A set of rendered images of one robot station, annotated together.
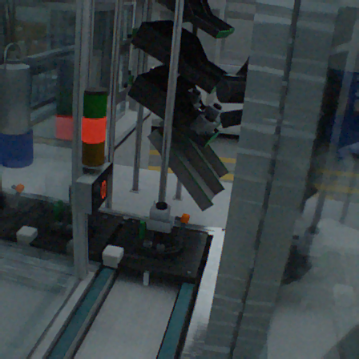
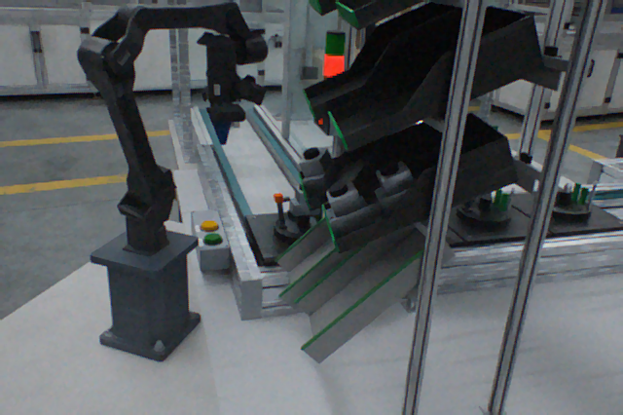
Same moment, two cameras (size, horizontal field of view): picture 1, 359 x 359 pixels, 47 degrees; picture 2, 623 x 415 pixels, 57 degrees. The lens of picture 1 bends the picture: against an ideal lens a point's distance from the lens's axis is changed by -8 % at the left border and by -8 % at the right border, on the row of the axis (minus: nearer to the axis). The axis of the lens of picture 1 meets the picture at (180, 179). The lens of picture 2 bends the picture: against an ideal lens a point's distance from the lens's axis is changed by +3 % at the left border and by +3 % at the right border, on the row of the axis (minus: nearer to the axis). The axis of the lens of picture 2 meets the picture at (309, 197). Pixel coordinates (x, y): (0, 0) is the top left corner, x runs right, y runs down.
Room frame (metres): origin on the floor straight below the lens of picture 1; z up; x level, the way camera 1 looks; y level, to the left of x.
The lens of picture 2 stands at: (2.10, -0.48, 1.60)
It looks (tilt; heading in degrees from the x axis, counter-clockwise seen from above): 24 degrees down; 154
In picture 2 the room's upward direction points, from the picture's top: 3 degrees clockwise
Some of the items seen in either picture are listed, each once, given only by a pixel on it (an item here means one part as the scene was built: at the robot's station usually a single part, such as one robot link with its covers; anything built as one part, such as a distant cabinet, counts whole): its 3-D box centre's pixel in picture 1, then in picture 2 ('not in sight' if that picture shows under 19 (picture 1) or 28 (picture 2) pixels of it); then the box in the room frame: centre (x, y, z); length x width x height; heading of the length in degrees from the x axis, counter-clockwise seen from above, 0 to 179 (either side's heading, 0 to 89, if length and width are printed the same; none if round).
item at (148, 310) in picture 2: not in sight; (149, 289); (1.11, -0.34, 0.96); 0.15 x 0.15 x 0.20; 45
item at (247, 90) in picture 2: (233, 116); (247, 88); (1.03, -0.11, 1.33); 0.07 x 0.07 x 0.06; 83
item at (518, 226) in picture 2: not in sight; (486, 202); (1.08, 0.54, 1.01); 0.24 x 0.24 x 0.13; 82
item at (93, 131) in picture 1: (94, 127); (334, 64); (0.84, 0.19, 1.33); 0.05 x 0.05 x 0.05
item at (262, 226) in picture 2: (158, 248); (302, 235); (1.01, 0.04, 0.96); 0.24 x 0.24 x 0.02; 82
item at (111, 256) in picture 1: (112, 256); not in sight; (0.93, 0.15, 0.97); 0.05 x 0.05 x 0.04; 82
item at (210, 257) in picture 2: not in sight; (209, 238); (0.89, -0.16, 0.93); 0.21 x 0.07 x 0.06; 172
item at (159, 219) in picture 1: (156, 215); (309, 198); (1.01, 0.05, 1.06); 0.08 x 0.04 x 0.07; 82
